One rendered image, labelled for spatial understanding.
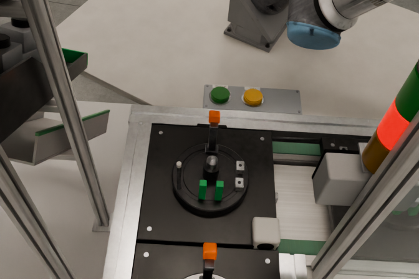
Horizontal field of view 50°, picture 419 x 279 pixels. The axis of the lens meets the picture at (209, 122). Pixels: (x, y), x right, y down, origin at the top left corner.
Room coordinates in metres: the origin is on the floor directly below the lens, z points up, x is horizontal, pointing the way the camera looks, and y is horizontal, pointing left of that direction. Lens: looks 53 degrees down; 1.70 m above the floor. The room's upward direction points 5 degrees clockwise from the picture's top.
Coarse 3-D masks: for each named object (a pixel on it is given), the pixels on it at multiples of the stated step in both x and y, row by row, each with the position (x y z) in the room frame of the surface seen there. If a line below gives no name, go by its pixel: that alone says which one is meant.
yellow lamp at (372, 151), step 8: (376, 136) 0.29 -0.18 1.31; (368, 144) 0.30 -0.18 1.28; (376, 144) 0.29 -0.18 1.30; (368, 152) 0.29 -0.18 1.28; (376, 152) 0.28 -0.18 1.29; (384, 152) 0.28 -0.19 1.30; (368, 160) 0.28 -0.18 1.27; (376, 160) 0.28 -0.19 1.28; (368, 168) 0.28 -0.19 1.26; (376, 168) 0.27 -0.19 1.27
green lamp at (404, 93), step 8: (416, 64) 0.30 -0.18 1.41; (416, 72) 0.29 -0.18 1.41; (408, 80) 0.30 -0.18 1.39; (416, 80) 0.29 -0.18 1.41; (408, 88) 0.29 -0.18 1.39; (416, 88) 0.28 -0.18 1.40; (400, 96) 0.29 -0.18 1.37; (408, 96) 0.28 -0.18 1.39; (416, 96) 0.28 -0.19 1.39; (400, 104) 0.29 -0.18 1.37; (408, 104) 0.28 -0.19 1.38; (416, 104) 0.28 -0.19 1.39; (400, 112) 0.28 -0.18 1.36; (408, 112) 0.28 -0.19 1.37; (416, 112) 0.27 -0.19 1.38; (408, 120) 0.27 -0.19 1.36
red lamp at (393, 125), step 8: (392, 104) 0.30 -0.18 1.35; (392, 112) 0.29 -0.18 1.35; (384, 120) 0.30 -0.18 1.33; (392, 120) 0.29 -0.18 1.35; (400, 120) 0.28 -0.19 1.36; (384, 128) 0.29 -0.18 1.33; (392, 128) 0.28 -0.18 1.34; (400, 128) 0.28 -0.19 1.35; (384, 136) 0.28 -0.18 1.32; (392, 136) 0.28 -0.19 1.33; (384, 144) 0.28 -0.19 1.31; (392, 144) 0.27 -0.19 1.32
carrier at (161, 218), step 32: (160, 128) 0.51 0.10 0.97; (192, 128) 0.52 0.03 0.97; (160, 160) 0.44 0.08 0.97; (192, 160) 0.44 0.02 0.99; (224, 160) 0.44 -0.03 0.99; (256, 160) 0.46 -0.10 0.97; (160, 192) 0.37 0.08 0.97; (192, 192) 0.37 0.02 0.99; (224, 192) 0.38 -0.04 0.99; (256, 192) 0.39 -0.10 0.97; (160, 224) 0.31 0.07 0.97; (192, 224) 0.32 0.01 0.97; (224, 224) 0.33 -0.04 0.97; (256, 224) 0.32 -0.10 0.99
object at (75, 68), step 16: (16, 64) 0.33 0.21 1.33; (32, 64) 0.35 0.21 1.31; (80, 64) 0.44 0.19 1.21; (0, 80) 0.29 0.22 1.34; (16, 80) 0.31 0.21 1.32; (32, 80) 0.34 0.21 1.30; (0, 96) 0.28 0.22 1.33; (16, 96) 0.30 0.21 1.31; (32, 96) 0.33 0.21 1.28; (48, 96) 0.35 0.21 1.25; (0, 112) 0.27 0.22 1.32; (16, 112) 0.29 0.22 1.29; (32, 112) 0.32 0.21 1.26; (0, 128) 0.26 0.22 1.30; (16, 128) 0.28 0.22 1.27
